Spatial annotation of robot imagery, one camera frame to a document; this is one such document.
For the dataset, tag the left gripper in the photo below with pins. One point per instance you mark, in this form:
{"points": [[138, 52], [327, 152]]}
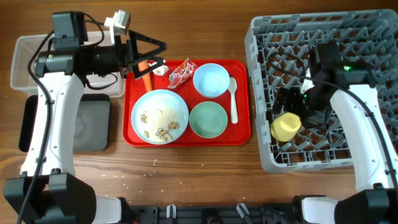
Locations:
{"points": [[124, 53]]}

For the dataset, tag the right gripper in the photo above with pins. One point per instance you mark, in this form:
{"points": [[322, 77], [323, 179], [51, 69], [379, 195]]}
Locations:
{"points": [[294, 104]]}

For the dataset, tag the orange carrot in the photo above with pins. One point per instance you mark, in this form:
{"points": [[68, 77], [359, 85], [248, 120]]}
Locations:
{"points": [[146, 78]]}

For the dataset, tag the white tissue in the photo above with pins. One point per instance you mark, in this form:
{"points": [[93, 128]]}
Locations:
{"points": [[161, 70]]}

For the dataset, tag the yellow cup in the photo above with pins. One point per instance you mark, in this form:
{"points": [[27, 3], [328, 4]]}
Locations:
{"points": [[285, 127]]}

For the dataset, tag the red snack wrapper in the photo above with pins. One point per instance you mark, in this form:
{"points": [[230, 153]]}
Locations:
{"points": [[182, 73]]}

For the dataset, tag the white plastic spoon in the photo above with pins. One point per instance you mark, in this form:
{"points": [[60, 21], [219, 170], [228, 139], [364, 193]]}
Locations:
{"points": [[232, 89]]}

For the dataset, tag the light blue plate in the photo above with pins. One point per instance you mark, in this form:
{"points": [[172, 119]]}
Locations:
{"points": [[164, 104]]}

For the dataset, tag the light blue bowl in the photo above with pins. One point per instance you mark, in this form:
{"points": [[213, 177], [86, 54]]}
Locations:
{"points": [[211, 80]]}

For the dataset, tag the green bowl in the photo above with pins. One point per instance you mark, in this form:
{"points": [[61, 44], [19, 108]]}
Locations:
{"points": [[208, 119]]}

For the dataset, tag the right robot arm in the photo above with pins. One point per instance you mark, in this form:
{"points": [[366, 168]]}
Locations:
{"points": [[349, 90]]}

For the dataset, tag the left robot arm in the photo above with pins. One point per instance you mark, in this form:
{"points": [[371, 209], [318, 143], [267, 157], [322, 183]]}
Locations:
{"points": [[47, 189]]}

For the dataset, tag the grey dishwasher rack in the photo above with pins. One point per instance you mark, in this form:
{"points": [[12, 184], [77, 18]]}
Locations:
{"points": [[361, 36]]}

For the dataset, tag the clear plastic bin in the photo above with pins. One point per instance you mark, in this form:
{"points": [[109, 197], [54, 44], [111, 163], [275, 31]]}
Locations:
{"points": [[21, 80]]}

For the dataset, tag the red serving tray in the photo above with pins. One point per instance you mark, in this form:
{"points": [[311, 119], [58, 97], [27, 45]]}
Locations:
{"points": [[234, 134]]}

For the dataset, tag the black plastic tray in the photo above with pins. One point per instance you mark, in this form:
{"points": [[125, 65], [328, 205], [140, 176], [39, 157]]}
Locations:
{"points": [[92, 123]]}

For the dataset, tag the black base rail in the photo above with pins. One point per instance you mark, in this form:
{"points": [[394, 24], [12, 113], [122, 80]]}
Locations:
{"points": [[264, 214]]}

